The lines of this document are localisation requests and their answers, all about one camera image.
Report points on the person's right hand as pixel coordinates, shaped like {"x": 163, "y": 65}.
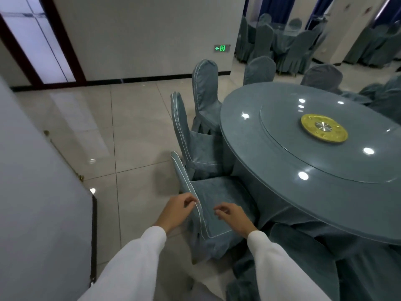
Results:
{"x": 238, "y": 220}

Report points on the person's left hand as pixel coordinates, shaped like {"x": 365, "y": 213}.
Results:
{"x": 175, "y": 213}

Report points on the teal covered chair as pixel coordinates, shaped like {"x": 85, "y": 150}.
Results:
{"x": 203, "y": 147}
{"x": 388, "y": 106}
{"x": 225, "y": 191}
{"x": 205, "y": 84}
{"x": 300, "y": 257}
{"x": 322, "y": 76}
{"x": 260, "y": 70}
{"x": 371, "y": 90}

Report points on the cluster of teal banquet chairs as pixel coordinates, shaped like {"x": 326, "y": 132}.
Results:
{"x": 376, "y": 46}
{"x": 294, "y": 50}

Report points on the person's right forearm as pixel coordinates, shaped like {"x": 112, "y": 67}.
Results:
{"x": 282, "y": 269}

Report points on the person's left forearm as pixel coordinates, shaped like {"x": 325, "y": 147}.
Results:
{"x": 131, "y": 266}

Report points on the teal tablecloth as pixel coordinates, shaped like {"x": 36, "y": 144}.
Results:
{"x": 282, "y": 213}

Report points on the round teal table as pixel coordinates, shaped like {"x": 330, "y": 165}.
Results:
{"x": 250, "y": 172}

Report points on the round glass turntable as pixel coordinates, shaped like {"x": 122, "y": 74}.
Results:
{"x": 282, "y": 147}

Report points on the gold turntable hub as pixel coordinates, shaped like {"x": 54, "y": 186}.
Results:
{"x": 310, "y": 134}

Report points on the green lit exit sign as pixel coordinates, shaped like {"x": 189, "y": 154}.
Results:
{"x": 222, "y": 48}

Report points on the dark framed glass window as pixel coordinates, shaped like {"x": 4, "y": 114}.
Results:
{"x": 37, "y": 43}

